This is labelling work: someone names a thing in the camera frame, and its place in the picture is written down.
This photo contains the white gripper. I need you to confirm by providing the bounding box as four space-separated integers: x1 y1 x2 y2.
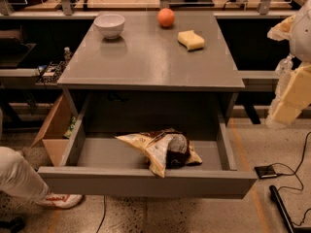
266 0 311 125

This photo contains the brown and yellow chip bag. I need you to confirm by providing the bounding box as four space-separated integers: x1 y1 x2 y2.
117 128 202 178

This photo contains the grey counter cabinet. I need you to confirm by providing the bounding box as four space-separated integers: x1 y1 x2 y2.
58 11 244 118

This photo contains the grey open drawer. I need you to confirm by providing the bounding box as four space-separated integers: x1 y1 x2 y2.
37 114 258 200

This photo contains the clear plastic bottle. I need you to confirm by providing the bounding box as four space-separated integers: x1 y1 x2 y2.
275 54 294 76

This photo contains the yellow sponge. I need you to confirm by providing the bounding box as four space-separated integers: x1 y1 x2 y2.
177 30 205 50

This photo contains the small black floor device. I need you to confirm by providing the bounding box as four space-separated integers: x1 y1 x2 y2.
255 165 277 180

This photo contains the orange fruit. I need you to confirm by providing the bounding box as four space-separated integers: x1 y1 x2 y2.
157 8 175 27

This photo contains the black stand leg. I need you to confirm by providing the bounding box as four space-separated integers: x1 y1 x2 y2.
269 185 311 233

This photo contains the white ceramic bowl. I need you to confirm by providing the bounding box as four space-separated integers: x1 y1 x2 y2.
93 14 125 39

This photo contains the small bottle on shelf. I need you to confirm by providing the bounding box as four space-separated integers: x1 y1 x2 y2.
64 47 71 63

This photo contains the cardboard box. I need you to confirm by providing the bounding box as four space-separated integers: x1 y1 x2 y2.
31 94 72 166

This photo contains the white and red sneaker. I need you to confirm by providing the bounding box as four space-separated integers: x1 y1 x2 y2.
36 193 83 209

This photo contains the person leg in white trousers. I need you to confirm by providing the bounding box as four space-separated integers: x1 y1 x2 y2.
0 147 51 201

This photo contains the black floor cable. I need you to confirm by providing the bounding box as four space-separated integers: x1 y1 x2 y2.
270 131 311 227

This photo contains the black cable under drawer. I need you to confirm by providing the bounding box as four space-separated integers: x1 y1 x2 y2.
95 196 107 233

